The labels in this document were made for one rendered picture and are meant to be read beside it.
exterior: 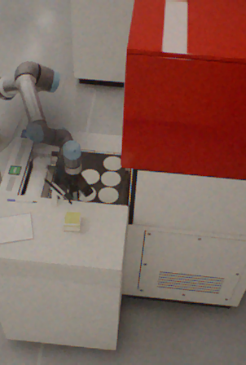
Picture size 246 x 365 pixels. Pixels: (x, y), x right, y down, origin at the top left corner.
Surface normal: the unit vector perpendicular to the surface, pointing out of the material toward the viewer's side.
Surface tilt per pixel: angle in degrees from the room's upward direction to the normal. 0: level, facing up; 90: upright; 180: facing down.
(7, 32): 0
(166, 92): 90
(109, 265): 0
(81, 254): 0
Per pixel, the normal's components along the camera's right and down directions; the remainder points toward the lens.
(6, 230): 0.04, -0.65
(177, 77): -0.10, 0.76
